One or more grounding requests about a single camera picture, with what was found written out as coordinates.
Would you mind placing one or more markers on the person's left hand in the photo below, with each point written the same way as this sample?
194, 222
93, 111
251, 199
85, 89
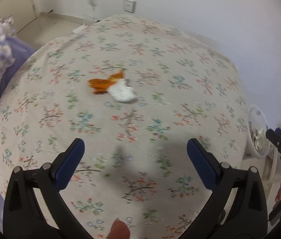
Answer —
119, 229

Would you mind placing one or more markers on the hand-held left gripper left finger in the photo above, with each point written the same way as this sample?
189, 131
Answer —
72, 164

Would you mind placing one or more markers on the white wall switch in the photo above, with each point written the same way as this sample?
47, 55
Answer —
129, 5

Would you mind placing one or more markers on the white wall charger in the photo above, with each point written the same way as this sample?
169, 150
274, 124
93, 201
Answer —
92, 2

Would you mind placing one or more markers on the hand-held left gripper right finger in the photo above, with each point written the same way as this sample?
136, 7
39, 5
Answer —
201, 164

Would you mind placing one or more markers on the purple blanket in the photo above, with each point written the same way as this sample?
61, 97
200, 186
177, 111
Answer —
16, 59

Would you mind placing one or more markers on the orange peel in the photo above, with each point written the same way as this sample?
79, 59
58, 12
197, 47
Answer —
103, 83

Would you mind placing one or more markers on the white plastic waste bin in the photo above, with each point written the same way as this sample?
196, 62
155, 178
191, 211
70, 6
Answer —
257, 129

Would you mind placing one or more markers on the white tissue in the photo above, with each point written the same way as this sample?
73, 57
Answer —
123, 92

